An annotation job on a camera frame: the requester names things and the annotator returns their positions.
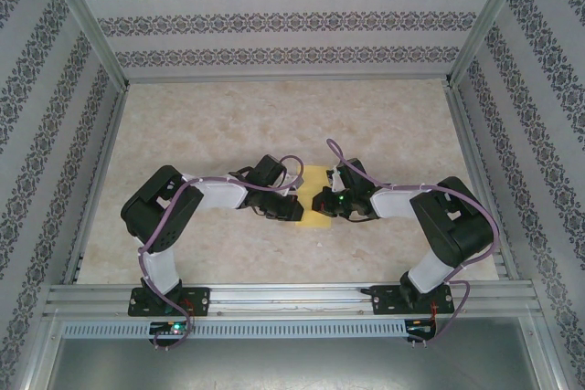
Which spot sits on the yellow paper sheet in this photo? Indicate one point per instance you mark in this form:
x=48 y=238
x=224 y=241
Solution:
x=313 y=177

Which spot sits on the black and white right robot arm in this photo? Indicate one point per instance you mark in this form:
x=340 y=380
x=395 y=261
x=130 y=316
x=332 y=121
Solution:
x=457 y=225

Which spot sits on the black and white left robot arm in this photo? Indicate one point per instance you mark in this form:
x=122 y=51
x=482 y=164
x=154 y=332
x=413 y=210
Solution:
x=155 y=207

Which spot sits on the grey metal sheet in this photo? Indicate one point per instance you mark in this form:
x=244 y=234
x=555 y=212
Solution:
x=292 y=365

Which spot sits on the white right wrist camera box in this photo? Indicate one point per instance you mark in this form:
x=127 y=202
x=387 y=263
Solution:
x=337 y=180

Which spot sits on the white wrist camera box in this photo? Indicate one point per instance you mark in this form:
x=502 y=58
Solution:
x=287 y=182
x=337 y=180

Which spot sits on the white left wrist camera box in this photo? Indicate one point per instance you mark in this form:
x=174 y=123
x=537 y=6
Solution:
x=287 y=182

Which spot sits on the aluminium mounting rail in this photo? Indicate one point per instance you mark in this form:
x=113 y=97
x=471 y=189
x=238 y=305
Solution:
x=292 y=294

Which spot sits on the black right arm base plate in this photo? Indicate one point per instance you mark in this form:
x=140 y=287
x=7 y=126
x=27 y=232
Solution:
x=386 y=301

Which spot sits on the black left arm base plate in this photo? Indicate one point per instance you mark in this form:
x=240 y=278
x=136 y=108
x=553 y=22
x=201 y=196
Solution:
x=201 y=301

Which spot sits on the aluminium rear rail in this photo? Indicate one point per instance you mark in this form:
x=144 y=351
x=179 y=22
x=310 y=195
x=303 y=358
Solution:
x=288 y=78

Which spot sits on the aluminium frame post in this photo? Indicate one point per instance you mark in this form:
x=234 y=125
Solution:
x=491 y=11
x=82 y=11

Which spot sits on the aluminium lower frame bar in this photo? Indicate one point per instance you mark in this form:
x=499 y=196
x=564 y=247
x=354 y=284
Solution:
x=39 y=362
x=546 y=353

